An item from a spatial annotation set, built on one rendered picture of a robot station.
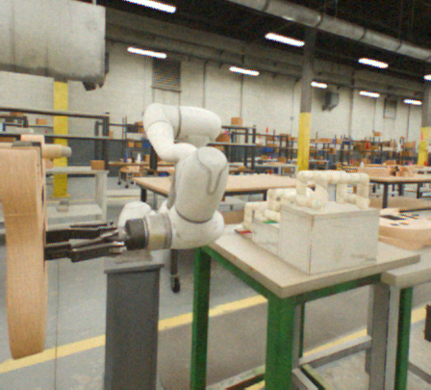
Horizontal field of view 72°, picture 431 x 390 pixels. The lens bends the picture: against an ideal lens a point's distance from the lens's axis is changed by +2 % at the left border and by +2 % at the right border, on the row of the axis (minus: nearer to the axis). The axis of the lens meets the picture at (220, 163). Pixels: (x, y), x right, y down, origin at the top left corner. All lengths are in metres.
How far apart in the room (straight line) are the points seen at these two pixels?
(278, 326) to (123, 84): 11.62
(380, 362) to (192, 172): 0.96
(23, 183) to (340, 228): 0.77
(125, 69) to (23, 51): 11.67
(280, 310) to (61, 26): 0.80
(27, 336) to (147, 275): 0.98
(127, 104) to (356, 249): 11.43
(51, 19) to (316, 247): 0.80
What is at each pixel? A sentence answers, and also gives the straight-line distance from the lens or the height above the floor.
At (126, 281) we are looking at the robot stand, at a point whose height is 0.63.
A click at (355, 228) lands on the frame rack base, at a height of 1.05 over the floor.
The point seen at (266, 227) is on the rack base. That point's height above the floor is 1.01.
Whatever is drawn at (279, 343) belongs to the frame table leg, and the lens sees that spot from 0.91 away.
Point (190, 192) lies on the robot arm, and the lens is 0.66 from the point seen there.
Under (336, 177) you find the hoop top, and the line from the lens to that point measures 0.91.
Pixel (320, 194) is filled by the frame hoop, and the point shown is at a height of 1.15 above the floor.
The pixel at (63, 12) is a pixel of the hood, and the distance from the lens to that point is 0.65.
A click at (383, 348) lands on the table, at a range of 1.29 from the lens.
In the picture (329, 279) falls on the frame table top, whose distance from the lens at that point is 0.93.
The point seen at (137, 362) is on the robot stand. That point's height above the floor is 0.22.
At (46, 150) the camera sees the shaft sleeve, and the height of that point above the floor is 1.25.
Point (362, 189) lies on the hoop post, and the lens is 1.01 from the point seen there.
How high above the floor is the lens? 1.27
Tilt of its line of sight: 3 degrees down
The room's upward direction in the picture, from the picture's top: 2 degrees clockwise
